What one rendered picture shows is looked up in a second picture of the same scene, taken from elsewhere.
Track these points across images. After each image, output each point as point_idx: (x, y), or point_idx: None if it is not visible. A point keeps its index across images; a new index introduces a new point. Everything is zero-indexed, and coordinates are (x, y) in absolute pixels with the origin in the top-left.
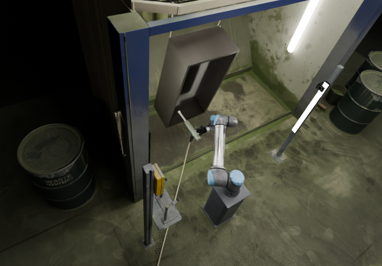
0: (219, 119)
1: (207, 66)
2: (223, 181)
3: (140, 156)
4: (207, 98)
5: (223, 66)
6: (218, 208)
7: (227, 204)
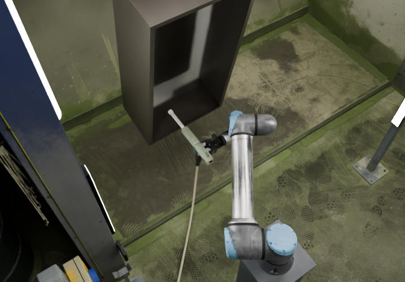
0: (237, 123)
1: (210, 20)
2: (255, 250)
3: (84, 217)
4: (220, 80)
5: (237, 17)
6: None
7: None
